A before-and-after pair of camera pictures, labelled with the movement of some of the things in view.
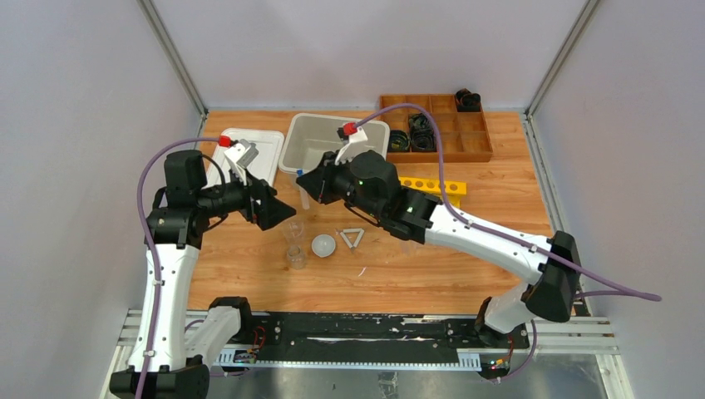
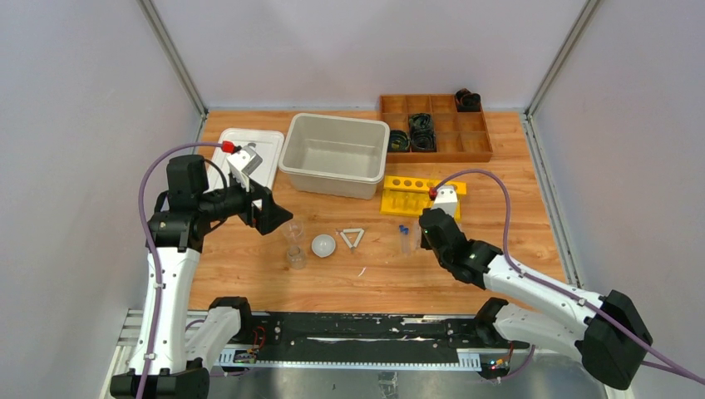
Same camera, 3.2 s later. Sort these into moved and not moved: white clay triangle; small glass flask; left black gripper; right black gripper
Moved: right black gripper
Not moved: left black gripper; small glass flask; white clay triangle
